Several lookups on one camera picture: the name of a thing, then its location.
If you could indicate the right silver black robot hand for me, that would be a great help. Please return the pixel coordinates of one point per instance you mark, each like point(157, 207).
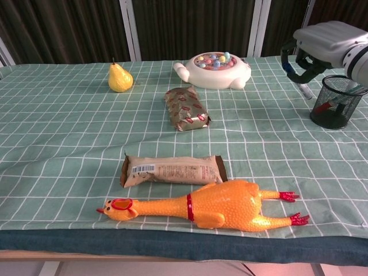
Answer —
point(325, 40)

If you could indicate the white marker with blue cap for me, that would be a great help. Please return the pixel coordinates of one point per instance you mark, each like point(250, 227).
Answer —
point(305, 91)

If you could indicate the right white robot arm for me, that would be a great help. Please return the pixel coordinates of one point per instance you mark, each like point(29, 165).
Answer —
point(358, 63)

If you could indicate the red object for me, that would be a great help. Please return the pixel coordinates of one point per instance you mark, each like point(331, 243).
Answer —
point(322, 107)

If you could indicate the black mesh pen holder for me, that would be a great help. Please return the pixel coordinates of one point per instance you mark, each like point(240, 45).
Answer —
point(330, 118)

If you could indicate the white round fishing game toy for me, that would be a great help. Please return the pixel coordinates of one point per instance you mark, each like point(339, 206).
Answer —
point(215, 72)

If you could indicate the dark pleated curtain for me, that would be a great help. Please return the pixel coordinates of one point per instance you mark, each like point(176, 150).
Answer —
point(187, 26)

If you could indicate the gold red snack package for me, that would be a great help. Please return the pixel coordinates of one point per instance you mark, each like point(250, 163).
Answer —
point(185, 107)

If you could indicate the yellow rubber chicken toy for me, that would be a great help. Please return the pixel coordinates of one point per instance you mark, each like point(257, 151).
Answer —
point(221, 205)

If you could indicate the brown beige snack bar wrapper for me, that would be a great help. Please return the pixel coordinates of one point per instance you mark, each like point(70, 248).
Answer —
point(172, 171)

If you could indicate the yellow plastic pear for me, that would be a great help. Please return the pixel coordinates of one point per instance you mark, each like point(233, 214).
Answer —
point(119, 79)

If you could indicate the green white checked tablecloth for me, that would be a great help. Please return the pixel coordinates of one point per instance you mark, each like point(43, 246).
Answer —
point(72, 129)

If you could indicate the thin grey frame post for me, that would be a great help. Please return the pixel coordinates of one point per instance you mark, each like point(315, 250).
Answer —
point(309, 14)

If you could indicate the white frame post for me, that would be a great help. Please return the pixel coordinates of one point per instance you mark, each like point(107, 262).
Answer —
point(258, 27)
point(130, 28)
point(6, 53)

